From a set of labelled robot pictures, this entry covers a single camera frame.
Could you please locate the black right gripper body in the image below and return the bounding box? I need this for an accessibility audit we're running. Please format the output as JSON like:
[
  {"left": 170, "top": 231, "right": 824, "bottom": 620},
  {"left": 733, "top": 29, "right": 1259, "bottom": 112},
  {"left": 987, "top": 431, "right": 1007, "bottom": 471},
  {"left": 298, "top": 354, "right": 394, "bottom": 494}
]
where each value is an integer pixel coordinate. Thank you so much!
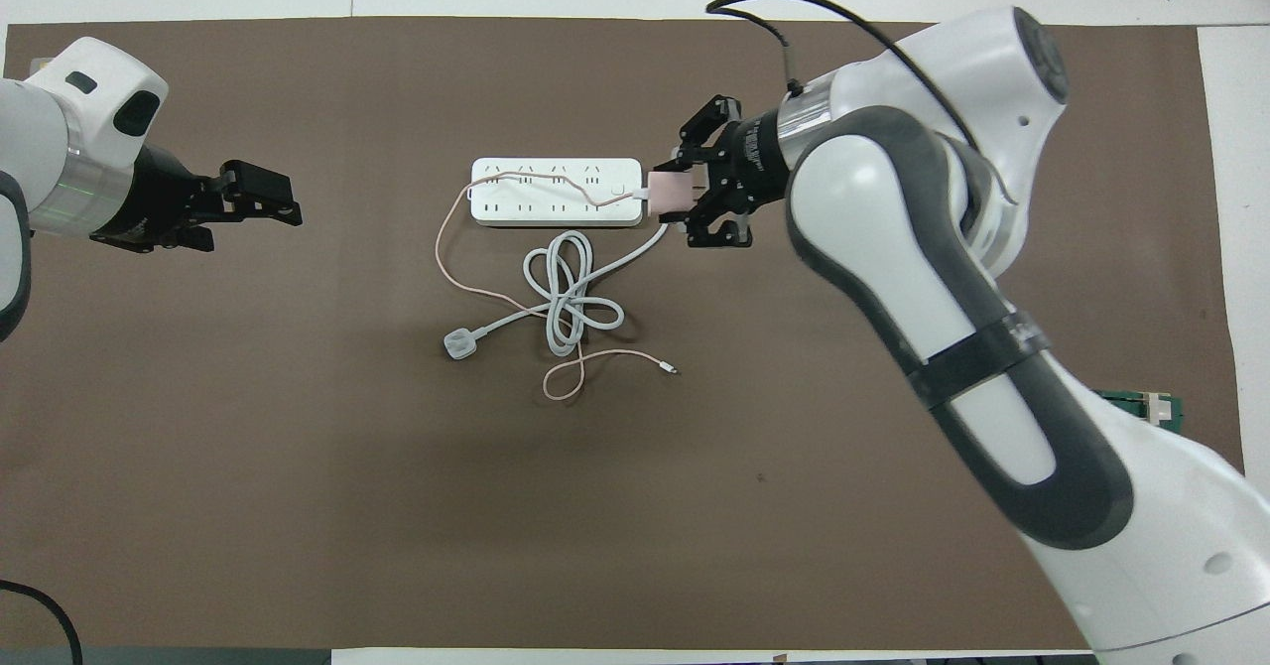
[{"left": 706, "top": 114, "right": 795, "bottom": 217}]

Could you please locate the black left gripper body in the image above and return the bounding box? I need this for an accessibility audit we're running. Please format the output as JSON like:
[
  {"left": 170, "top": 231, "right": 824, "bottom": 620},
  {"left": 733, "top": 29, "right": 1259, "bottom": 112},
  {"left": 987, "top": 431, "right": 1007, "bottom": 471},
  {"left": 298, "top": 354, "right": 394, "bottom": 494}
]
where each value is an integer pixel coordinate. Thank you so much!
[{"left": 94, "top": 144, "right": 224, "bottom": 252}]

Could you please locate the pink charger block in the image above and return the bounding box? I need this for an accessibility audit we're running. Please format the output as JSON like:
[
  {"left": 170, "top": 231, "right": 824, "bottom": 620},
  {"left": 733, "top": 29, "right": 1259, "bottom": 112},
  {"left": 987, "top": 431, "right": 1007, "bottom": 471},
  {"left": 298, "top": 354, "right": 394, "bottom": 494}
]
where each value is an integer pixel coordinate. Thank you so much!
[{"left": 647, "top": 173, "right": 707, "bottom": 217}]

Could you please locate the pink charging cable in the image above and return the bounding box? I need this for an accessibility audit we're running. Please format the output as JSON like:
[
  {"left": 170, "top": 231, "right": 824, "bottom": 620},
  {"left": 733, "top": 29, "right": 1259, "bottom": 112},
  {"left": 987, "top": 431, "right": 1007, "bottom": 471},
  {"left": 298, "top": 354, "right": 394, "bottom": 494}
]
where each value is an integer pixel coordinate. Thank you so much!
[{"left": 435, "top": 171, "right": 681, "bottom": 401}]

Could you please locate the white power strip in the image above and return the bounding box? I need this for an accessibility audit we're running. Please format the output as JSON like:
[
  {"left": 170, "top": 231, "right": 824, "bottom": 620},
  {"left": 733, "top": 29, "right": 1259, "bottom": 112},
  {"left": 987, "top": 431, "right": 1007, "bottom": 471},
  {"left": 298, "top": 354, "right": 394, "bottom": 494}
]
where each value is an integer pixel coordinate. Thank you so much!
[{"left": 469, "top": 157, "right": 651, "bottom": 227}]

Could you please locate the brown table mat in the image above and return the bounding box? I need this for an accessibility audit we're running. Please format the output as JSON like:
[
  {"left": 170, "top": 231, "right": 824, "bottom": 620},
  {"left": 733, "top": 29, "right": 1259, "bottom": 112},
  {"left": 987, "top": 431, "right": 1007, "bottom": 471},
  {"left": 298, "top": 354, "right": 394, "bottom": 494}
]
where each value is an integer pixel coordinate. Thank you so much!
[{"left": 0, "top": 16, "right": 1246, "bottom": 651}]

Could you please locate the white power strip cord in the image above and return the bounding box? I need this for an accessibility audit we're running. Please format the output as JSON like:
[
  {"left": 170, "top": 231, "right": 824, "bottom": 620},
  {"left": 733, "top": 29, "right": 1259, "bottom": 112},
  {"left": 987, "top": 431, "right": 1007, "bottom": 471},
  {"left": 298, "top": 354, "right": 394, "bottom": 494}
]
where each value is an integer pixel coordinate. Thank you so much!
[{"left": 479, "top": 218, "right": 671, "bottom": 358}]

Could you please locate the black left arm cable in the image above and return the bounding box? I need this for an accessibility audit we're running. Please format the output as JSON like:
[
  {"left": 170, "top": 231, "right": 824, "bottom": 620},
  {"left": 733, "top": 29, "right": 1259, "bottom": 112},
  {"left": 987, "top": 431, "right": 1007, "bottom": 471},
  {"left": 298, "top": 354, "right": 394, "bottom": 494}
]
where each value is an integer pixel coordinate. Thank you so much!
[{"left": 0, "top": 579, "right": 85, "bottom": 665}]

